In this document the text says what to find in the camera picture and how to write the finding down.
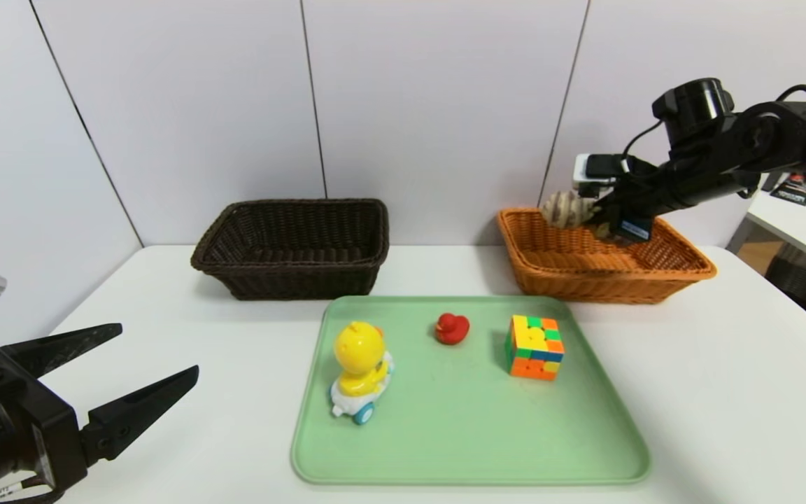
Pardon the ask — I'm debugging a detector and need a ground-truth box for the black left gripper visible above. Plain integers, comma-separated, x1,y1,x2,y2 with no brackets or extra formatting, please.
0,323,200,503

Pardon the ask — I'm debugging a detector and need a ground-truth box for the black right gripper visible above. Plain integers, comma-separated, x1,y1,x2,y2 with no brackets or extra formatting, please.
586,184,677,242

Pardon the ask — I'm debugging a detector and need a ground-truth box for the brown striped bread roll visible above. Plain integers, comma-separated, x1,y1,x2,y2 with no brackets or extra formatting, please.
541,190,598,230

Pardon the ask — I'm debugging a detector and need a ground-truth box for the multicolour puzzle cube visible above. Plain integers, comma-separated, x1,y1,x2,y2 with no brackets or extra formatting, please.
504,314,565,382

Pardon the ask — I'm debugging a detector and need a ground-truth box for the orange wicker basket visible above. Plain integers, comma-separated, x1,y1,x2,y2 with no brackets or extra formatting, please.
497,207,719,305

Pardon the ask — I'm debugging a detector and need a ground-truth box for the dark brown wicker basket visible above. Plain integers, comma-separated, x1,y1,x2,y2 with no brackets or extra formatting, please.
190,199,390,302

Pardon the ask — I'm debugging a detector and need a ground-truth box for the small red rubber duck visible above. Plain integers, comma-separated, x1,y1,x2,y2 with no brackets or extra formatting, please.
434,312,471,346

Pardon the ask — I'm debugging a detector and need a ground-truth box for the black printed packet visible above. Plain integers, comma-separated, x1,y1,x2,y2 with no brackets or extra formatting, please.
770,175,806,207

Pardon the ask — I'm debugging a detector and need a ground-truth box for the yellow duck toy on wheels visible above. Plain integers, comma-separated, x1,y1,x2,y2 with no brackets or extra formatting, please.
330,320,395,425

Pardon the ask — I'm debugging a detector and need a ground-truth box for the green plastic tray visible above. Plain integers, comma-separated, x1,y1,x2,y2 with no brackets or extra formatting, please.
290,295,651,486

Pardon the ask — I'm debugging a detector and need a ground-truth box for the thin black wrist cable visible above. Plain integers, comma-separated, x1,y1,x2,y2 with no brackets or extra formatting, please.
621,119,666,160

